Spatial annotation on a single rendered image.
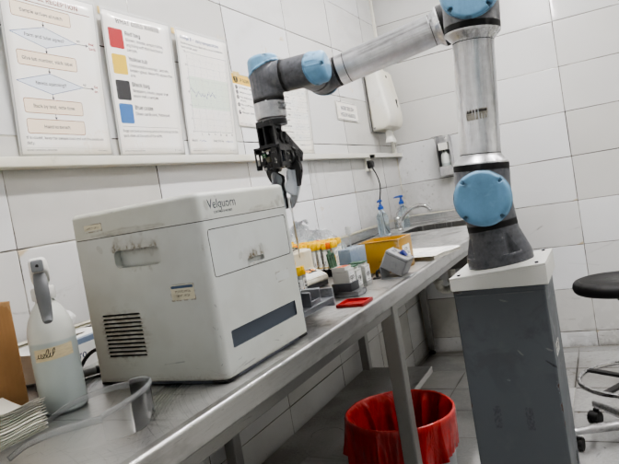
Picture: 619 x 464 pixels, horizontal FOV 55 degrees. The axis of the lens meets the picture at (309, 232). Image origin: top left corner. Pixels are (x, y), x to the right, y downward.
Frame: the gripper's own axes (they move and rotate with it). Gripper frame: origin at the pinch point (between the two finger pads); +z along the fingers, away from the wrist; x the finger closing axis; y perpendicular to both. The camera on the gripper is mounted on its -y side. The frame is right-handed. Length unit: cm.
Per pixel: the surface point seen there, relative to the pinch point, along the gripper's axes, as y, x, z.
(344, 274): -9.2, 7.1, 20.3
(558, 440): -7, 52, 62
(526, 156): -252, 31, -5
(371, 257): -43.2, 2.0, 20.7
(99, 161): 11, -47, -19
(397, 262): -31.0, 14.0, 21.7
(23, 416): 75, -8, 23
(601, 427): -114, 56, 105
